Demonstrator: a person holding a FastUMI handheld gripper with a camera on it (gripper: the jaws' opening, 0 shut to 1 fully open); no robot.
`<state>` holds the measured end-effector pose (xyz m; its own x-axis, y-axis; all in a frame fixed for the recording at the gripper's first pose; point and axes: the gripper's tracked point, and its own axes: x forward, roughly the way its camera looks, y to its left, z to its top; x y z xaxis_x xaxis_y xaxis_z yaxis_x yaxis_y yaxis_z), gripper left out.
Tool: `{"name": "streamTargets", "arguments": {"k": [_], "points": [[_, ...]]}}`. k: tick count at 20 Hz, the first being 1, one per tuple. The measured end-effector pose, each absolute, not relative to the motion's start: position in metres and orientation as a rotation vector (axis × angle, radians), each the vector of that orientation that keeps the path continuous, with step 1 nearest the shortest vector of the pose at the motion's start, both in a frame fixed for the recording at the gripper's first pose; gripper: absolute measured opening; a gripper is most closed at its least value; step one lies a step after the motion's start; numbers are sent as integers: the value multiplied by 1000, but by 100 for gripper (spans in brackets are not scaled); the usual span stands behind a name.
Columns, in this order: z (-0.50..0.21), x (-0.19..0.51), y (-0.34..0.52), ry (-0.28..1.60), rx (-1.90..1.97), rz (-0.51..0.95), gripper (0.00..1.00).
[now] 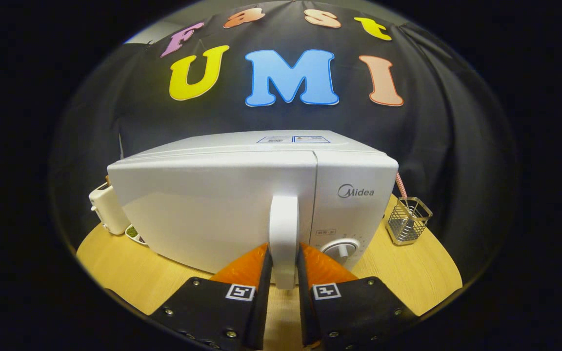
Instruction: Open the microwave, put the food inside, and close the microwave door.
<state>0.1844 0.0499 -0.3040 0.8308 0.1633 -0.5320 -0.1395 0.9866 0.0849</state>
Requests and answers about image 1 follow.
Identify wire mesh holder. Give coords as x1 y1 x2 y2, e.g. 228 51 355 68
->
386 196 433 246

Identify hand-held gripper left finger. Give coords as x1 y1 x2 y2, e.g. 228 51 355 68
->
148 242 273 351

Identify white microwave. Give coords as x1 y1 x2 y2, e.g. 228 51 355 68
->
107 130 400 291

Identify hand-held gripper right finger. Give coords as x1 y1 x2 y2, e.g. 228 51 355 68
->
297 242 418 351

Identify divided white dish with beans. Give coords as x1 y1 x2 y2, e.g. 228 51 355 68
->
125 224 148 245

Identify white toaster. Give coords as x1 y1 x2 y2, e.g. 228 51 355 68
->
89 180 131 235

